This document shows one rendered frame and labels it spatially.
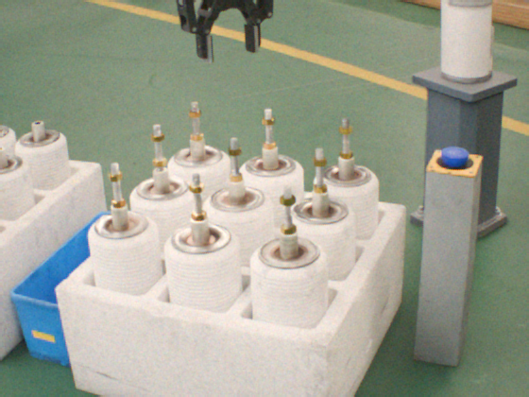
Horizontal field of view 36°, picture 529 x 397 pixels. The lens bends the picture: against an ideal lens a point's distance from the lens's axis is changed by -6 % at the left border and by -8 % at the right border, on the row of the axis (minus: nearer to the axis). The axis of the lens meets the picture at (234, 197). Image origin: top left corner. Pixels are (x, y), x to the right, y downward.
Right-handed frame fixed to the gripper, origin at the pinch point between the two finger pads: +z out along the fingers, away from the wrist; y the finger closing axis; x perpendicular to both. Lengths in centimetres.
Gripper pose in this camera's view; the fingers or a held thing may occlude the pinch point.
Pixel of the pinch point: (229, 46)
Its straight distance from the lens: 113.3
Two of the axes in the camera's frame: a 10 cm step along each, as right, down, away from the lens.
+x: 5.4, 3.4, -7.7
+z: 0.6, 9.0, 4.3
